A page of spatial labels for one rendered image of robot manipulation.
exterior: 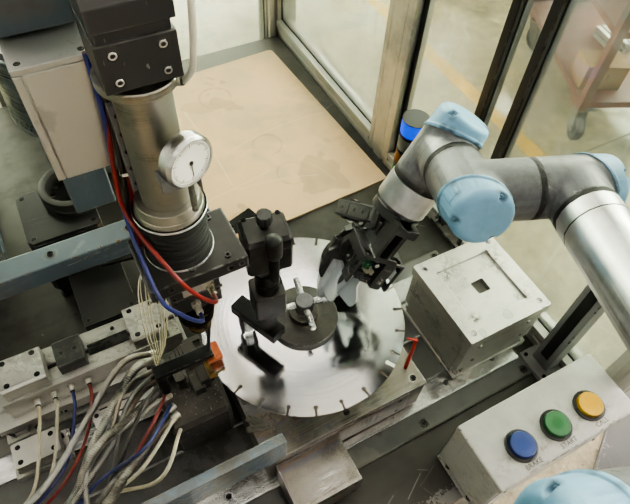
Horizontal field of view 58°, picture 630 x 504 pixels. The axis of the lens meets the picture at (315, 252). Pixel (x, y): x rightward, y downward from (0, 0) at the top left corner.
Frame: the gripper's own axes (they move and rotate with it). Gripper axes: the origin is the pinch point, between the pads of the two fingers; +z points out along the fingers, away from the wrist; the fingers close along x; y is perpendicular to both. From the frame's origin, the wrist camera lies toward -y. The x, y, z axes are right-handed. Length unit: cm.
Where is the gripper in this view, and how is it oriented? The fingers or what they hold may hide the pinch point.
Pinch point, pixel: (324, 292)
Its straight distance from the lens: 90.8
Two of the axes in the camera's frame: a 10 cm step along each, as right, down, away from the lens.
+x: 8.4, 2.5, 4.8
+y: 2.1, 6.6, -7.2
